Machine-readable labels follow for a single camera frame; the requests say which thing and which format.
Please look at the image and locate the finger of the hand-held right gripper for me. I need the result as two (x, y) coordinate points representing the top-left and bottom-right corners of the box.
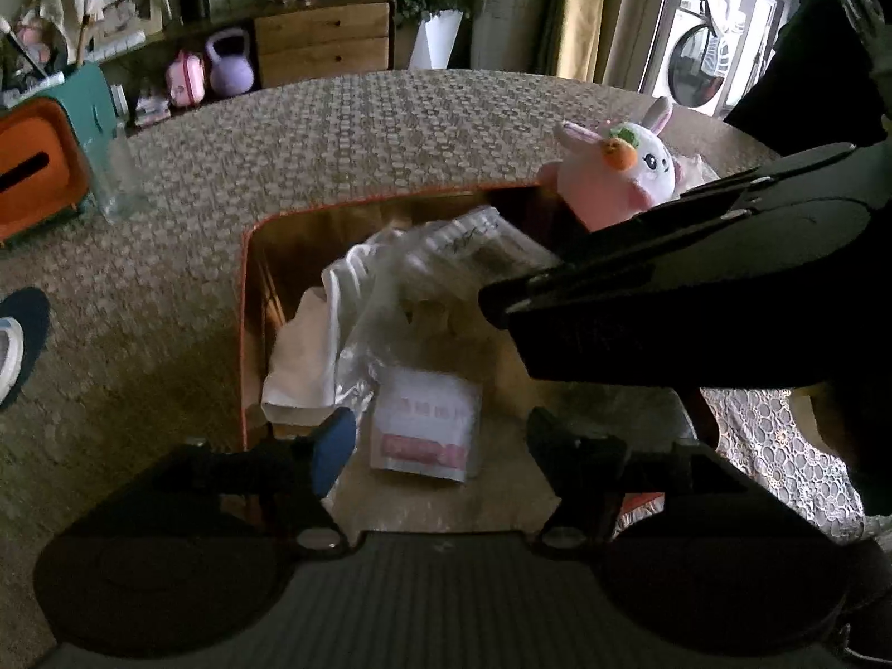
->
(554, 143), (858, 274)
(479, 212), (768, 386)

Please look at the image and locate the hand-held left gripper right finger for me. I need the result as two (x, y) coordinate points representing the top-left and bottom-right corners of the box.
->
(526, 408), (741, 553)

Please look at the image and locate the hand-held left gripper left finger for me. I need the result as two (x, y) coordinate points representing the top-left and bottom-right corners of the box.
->
(174, 405), (360, 559)

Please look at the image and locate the white bunny plush toy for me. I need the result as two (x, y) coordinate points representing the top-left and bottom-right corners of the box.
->
(536, 96), (687, 232)

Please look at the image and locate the white plastic bag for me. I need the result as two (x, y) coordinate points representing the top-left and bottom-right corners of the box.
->
(261, 251), (391, 426)

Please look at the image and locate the white pink label packet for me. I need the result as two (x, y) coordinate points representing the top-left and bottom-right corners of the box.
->
(369, 366), (485, 485)

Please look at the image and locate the orange storage box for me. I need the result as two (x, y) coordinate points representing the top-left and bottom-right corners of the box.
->
(237, 181), (705, 531)

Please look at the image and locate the crinkled clear plastic bag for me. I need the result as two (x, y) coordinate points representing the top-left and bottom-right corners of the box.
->
(327, 205), (562, 426)

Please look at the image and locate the white washing machine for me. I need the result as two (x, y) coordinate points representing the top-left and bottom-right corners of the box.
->
(637, 0), (788, 119)

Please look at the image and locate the white lace cloth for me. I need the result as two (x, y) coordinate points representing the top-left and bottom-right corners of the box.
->
(620, 386), (865, 545)

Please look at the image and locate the yellow curtain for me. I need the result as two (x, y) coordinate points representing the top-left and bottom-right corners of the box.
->
(554, 0), (618, 85)

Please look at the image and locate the covered tower air conditioner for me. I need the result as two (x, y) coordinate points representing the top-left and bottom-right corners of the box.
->
(470, 0), (559, 74)

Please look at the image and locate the white faceted planter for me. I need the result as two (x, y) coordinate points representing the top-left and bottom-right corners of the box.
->
(408, 8), (467, 72)

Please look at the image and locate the blue and white object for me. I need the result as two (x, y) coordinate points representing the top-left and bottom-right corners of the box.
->
(0, 287), (51, 411)

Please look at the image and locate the clear drinking glass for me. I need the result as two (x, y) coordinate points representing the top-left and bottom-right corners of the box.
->
(87, 122), (151, 224)

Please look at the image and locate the small pink toy set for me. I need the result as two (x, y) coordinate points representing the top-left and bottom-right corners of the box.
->
(134, 80), (172, 128)

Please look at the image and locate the purple kettlebell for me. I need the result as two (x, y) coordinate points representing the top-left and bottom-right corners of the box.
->
(204, 28), (255, 99)

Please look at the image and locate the pink toy case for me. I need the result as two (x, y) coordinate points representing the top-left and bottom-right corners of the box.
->
(166, 50), (208, 109)

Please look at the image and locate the wooden drawer cabinet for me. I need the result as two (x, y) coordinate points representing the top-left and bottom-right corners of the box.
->
(98, 0), (398, 127)

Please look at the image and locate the orange teal tissue box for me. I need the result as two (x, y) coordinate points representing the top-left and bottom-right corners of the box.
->
(0, 62), (119, 252)

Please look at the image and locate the white keyboard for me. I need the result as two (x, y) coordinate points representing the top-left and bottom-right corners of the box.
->
(90, 29), (147, 64)

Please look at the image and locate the pink doll figure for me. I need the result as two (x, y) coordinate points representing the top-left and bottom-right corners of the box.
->
(14, 10), (57, 71)

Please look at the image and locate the white photo frame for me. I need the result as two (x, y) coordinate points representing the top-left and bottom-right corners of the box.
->
(90, 0), (164, 43)

